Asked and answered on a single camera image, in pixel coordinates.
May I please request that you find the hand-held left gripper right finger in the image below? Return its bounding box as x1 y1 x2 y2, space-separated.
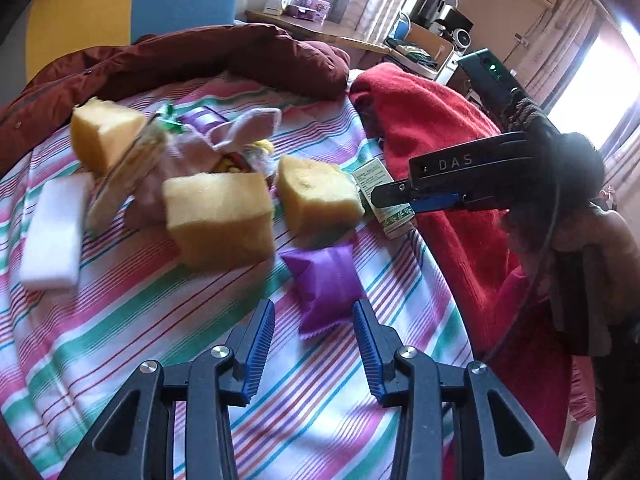
352 300 572 480

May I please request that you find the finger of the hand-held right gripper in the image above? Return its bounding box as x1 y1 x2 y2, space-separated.
371 182 506 213
409 131 533 193

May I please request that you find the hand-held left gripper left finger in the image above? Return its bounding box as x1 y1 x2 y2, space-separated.
57 299 276 480

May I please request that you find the green and white small box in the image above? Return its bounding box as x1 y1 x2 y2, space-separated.
351 157 418 241

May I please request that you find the purple snack packet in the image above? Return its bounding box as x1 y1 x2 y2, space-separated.
280 245 368 342
180 106 226 133

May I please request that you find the yellow sponge block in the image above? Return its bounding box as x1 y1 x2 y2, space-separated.
69 97 163 178
276 155 366 238
162 170 276 271

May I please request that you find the person's right hand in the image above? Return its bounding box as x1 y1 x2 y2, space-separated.
502 202 632 341

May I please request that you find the red fleece blanket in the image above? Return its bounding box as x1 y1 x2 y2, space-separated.
350 62 546 356

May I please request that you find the striped bed sheet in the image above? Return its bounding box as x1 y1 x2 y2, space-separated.
0 72 476 480

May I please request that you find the small round speaker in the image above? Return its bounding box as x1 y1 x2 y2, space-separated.
442 27 473 53

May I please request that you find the cardboard box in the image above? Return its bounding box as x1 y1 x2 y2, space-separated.
387 22 456 81

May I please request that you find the black audio equipment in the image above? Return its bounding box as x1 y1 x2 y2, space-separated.
412 0 473 31

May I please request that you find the wooden desk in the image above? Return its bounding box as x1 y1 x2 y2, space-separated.
245 9 396 68

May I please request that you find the pink cloth pouch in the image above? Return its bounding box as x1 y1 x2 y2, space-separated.
125 107 283 231

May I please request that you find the purple storage box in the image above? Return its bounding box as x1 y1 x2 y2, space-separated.
284 0 331 23

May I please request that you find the beige striped pouch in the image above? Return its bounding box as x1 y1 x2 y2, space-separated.
87 120 168 231

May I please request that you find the white foam block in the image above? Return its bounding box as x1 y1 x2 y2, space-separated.
19 175 93 291

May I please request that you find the green candy wrapper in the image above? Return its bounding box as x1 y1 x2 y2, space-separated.
152 104 183 133

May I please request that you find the maroon padded jacket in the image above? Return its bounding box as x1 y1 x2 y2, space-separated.
0 25 351 176

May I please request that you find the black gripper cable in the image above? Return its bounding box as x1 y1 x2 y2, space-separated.
477 170 563 363

